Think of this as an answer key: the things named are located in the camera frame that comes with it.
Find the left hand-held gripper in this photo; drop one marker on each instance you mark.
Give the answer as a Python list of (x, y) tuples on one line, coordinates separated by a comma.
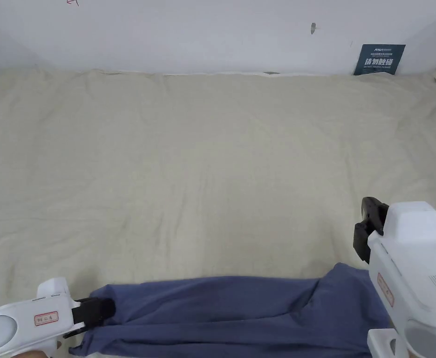
[(24, 324)]

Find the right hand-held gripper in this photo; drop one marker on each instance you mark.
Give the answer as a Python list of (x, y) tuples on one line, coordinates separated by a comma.
[(419, 268)]

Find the dark blue garment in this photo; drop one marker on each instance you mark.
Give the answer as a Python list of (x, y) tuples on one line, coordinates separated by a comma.
[(218, 317)]

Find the person's left hand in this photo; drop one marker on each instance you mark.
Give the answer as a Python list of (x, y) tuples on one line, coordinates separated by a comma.
[(35, 355)]

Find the bed with beige sheet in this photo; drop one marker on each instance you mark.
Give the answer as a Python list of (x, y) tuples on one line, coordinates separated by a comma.
[(203, 167)]

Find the dark blue sign card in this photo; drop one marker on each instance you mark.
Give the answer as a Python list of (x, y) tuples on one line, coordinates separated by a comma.
[(379, 60)]

